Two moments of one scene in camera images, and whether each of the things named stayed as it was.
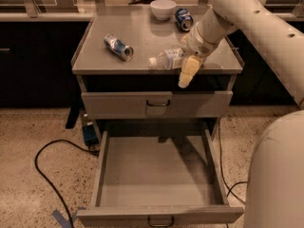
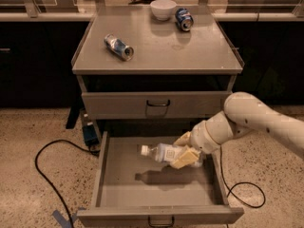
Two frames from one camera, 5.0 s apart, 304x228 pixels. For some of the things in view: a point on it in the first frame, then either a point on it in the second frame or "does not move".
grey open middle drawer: x=159 y=178 does not move
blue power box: x=90 y=135 does not move
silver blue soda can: x=118 y=47 does not move
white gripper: x=199 y=45 to x=199 y=137
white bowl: x=162 y=9 does not move
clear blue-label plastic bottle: x=168 y=59 to x=173 y=155
